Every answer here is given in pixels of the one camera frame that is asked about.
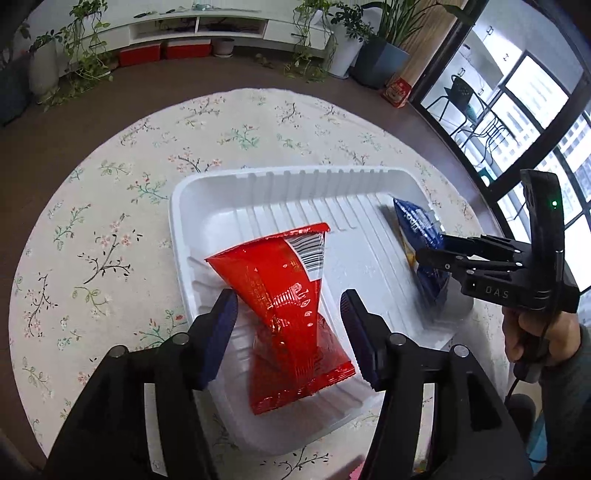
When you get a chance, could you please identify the dark blue snack bag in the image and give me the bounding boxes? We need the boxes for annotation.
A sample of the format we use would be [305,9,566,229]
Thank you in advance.
[392,197,452,305]

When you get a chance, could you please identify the red snack bag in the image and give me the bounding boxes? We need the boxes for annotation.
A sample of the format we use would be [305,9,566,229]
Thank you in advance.
[206,222,356,415]

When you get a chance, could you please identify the person's right hand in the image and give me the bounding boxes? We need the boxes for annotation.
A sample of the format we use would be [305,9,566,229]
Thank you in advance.
[502,307,581,365]

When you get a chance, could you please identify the white plastic tray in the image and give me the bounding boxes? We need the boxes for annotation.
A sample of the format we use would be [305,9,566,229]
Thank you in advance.
[169,166,474,456]

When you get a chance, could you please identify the black balcony chair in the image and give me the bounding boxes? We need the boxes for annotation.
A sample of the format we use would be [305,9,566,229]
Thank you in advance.
[425,75,516,153]

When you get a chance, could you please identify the floral round tablecloth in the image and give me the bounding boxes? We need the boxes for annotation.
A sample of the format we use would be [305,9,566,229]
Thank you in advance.
[9,89,510,479]

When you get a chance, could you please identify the red gift bag on floor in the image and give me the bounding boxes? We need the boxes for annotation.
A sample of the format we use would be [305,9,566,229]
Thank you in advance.
[381,77,412,109]

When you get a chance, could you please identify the dark blue planter plant right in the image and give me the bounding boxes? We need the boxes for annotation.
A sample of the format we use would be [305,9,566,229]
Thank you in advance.
[351,0,475,89]

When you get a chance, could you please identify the white planter plant right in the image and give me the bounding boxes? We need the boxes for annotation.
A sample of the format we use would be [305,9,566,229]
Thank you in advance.
[285,0,376,84]

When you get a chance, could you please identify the white planter plant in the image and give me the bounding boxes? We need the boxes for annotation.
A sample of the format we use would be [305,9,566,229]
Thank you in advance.
[285,0,376,84]
[24,1,113,108]

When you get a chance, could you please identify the white TV console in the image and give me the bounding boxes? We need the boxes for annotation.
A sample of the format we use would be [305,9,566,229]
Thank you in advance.
[82,7,331,54]

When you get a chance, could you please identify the red storage box right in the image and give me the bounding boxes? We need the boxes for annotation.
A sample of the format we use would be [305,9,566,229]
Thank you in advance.
[164,39,212,60]

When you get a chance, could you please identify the red storage box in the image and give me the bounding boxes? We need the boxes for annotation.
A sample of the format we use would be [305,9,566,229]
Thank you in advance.
[118,43,161,68]
[164,39,212,60]

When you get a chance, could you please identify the small white pot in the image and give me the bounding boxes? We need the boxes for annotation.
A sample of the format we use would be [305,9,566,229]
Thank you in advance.
[211,37,235,59]

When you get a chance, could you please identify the red storage box left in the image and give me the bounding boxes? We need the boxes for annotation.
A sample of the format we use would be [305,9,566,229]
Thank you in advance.
[118,43,161,68]

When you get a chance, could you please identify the white planter plant left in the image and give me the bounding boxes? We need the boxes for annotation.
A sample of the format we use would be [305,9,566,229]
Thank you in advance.
[24,1,113,108]

